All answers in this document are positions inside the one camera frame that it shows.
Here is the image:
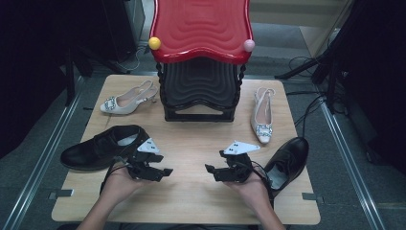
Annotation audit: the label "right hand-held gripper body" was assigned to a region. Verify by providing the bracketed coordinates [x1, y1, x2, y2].
[214, 140, 261, 184]

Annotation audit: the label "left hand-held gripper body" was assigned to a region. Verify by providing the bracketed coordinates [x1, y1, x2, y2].
[126, 137, 161, 182]

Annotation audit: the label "white heeled slingback shoe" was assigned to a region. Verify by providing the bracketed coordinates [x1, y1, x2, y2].
[250, 86, 276, 145]
[100, 80, 160, 116]

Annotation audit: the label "black leather shoe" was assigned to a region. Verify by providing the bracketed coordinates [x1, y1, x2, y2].
[263, 136, 310, 200]
[59, 124, 151, 172]

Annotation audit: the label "red and black shoe rack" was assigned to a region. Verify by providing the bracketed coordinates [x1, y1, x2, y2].
[147, 0, 257, 123]

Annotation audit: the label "person's left hand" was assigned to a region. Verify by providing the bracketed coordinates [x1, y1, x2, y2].
[101, 167, 145, 205]

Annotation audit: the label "person's right hand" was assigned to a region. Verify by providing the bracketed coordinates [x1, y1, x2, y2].
[228, 173, 272, 214]

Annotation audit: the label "grey tape strip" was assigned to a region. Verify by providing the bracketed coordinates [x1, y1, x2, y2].
[47, 189, 75, 201]
[301, 192, 326, 204]

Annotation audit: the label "black metal stand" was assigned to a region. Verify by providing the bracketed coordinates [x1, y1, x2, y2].
[62, 47, 79, 107]

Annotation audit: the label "black tripod stand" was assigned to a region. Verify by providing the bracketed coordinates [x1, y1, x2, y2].
[274, 37, 348, 114]

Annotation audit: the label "black cabinet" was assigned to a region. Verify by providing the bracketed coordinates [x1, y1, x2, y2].
[101, 0, 147, 63]

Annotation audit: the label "dark curtain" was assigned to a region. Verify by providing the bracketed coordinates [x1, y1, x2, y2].
[331, 0, 406, 175]
[0, 0, 104, 159]

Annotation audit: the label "left hand-held gripper cable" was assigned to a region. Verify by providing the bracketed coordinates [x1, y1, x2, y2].
[100, 155, 130, 195]

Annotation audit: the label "black floor cables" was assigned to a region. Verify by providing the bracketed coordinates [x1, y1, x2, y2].
[285, 56, 327, 139]

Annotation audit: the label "white floor cable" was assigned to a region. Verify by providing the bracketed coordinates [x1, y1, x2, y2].
[119, 46, 143, 72]

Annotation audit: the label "metal floor rail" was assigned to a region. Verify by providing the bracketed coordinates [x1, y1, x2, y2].
[318, 95, 388, 230]
[1, 76, 85, 230]

